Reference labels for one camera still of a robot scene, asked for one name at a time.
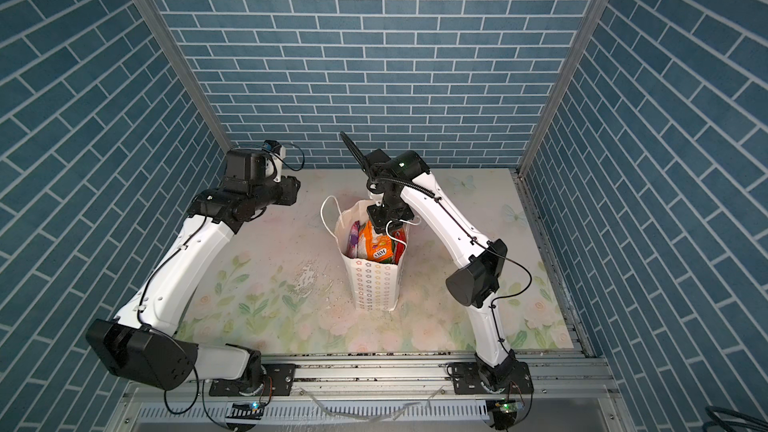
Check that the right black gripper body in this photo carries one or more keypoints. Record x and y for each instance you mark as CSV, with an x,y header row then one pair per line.
x,y
387,214

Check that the purple Fox's raspberry candy bag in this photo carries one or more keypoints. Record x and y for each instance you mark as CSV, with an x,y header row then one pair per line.
x,y
353,240

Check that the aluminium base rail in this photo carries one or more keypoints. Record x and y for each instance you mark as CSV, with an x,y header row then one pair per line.
x,y
433,392

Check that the red snack packet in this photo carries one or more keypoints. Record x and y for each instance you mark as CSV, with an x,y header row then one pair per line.
x,y
399,240

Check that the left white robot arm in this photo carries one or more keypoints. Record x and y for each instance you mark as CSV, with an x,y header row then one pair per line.
x,y
138,343

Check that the orange Fox's fruits candy bag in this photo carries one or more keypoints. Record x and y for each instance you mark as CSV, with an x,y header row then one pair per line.
x,y
375,247

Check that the white patterned paper bag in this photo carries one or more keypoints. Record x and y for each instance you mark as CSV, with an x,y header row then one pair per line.
x,y
374,286

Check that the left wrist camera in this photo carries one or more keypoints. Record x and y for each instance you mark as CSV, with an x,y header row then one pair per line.
x,y
274,148

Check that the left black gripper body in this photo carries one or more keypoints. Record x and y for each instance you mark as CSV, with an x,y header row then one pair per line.
x,y
269,192

